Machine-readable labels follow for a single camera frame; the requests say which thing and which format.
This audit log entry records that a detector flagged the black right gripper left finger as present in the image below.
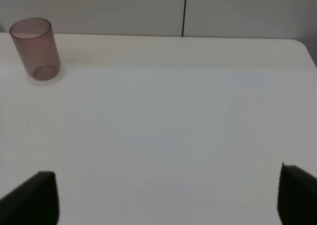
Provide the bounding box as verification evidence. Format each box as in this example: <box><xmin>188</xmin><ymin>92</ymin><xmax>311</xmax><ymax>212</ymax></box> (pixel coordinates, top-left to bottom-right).
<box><xmin>0</xmin><ymin>171</ymin><xmax>59</xmax><ymax>225</ymax></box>

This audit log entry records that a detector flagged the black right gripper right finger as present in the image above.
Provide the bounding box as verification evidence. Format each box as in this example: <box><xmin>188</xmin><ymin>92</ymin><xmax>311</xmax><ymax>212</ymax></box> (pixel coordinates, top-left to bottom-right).
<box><xmin>277</xmin><ymin>164</ymin><xmax>317</xmax><ymax>225</ymax></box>

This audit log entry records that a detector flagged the mauve translucent cup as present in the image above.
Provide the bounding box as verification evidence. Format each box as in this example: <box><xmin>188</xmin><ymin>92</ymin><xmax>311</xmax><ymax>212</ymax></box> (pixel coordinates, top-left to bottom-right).
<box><xmin>9</xmin><ymin>17</ymin><xmax>61</xmax><ymax>81</ymax></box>

